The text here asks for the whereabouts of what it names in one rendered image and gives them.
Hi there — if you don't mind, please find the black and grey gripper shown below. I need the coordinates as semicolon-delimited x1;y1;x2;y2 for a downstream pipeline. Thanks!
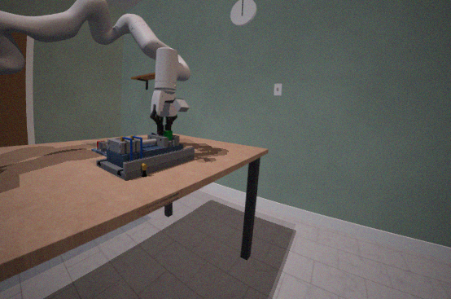
150;90;177;135

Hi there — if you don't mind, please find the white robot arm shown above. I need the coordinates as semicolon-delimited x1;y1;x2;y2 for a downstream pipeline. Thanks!
0;0;190;90

